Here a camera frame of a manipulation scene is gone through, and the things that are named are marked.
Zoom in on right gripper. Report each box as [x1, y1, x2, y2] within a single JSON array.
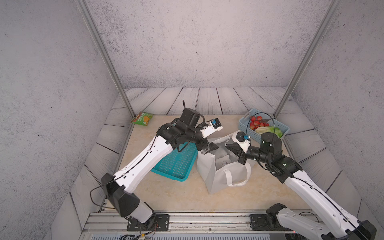
[[225, 142, 272, 166]]

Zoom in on white insulated delivery bag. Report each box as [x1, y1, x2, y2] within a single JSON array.
[[197, 131, 255, 194]]

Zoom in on teal plastic basket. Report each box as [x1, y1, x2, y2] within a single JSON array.
[[151, 143, 198, 182]]

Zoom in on white ice pack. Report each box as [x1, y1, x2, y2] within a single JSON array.
[[216, 159, 231, 170]]

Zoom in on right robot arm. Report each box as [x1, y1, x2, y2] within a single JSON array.
[[226, 131, 377, 240]]

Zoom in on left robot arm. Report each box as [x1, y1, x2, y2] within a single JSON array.
[[101, 108, 223, 226]]

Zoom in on light blue plastic basket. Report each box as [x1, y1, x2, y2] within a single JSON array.
[[239, 109, 290, 143]]

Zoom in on green lettuce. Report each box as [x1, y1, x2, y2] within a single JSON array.
[[255, 126, 284, 138]]

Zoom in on red cherry tomato bunch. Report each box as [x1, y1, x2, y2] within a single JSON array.
[[249, 116, 270, 131]]

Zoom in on green snack packet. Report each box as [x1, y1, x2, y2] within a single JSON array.
[[131, 112, 154, 126]]

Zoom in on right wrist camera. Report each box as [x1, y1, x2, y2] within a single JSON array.
[[234, 131, 251, 153]]

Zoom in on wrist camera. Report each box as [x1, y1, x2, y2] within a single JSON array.
[[201, 118, 223, 139], [234, 131, 251, 153]]

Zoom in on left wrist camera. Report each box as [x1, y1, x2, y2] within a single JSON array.
[[201, 118, 223, 139]]

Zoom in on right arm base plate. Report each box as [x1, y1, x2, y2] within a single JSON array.
[[250, 214, 292, 231]]

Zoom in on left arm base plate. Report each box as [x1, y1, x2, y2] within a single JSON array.
[[127, 214, 170, 232]]

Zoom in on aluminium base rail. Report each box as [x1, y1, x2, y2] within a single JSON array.
[[78, 210, 346, 240]]

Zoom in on right aluminium frame post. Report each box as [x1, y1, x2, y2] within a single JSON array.
[[274, 0, 342, 119]]

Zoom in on aluminium frame post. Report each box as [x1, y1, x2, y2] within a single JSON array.
[[76, 0, 136, 117], [274, 0, 342, 119]]

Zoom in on left aluminium frame post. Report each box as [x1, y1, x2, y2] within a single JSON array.
[[76, 0, 136, 117]]

